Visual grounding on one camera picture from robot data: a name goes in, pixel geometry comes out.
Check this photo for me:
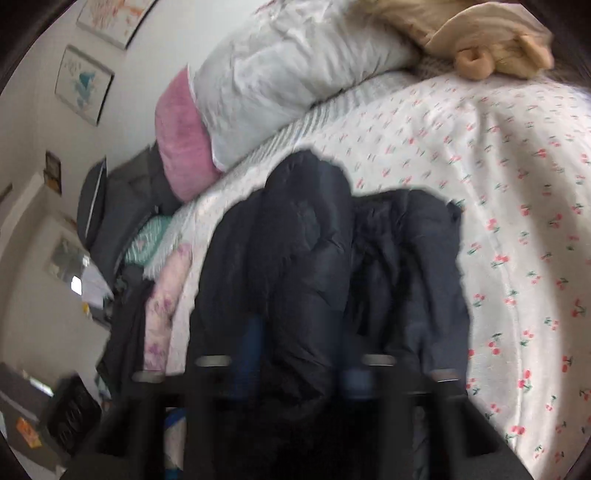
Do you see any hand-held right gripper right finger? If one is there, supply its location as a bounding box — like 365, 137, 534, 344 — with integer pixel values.
337, 353, 533, 480

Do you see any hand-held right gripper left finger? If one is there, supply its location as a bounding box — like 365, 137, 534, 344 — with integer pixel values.
65, 318, 269, 480

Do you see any black puffer jacket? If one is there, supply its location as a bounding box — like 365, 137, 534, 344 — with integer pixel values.
187, 148, 472, 480

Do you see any pink floral cloth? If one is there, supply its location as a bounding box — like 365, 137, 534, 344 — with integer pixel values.
143, 244, 195, 371

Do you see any black hanging cloth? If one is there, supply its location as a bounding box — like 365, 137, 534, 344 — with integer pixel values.
96, 276, 158, 403

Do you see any teal patterned cloth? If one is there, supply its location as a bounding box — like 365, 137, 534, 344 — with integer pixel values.
124, 216, 174, 269

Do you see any black box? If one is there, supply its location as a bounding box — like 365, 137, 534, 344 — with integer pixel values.
45, 376, 103, 459

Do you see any dark grey cloth pile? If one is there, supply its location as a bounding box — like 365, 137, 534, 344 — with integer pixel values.
76, 147, 185, 278

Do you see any shiny silver sheet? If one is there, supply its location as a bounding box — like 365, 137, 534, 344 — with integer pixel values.
48, 235, 91, 283

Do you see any pink plush pillow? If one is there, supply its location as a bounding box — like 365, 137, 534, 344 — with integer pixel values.
154, 67, 225, 203

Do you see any grey cabinet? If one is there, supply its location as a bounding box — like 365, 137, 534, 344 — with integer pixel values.
0, 362, 62, 468

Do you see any cherry print bedsheet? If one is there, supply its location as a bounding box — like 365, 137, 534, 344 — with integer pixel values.
166, 71, 591, 480

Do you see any grey checkered blanket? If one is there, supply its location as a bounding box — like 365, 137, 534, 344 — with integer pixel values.
221, 69, 419, 178

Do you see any white pillow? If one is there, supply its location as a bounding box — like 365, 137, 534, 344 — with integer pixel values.
187, 0, 422, 169

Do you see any tan fleece blanket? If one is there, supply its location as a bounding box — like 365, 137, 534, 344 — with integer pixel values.
360, 0, 555, 82

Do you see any small dark wall picture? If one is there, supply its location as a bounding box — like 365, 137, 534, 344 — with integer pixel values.
44, 150, 62, 195

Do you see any framed blue wall picture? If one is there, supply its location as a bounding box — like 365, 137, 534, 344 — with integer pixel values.
55, 45, 115, 127

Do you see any framed orange wall picture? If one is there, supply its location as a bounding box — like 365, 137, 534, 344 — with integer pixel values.
76, 0, 158, 49

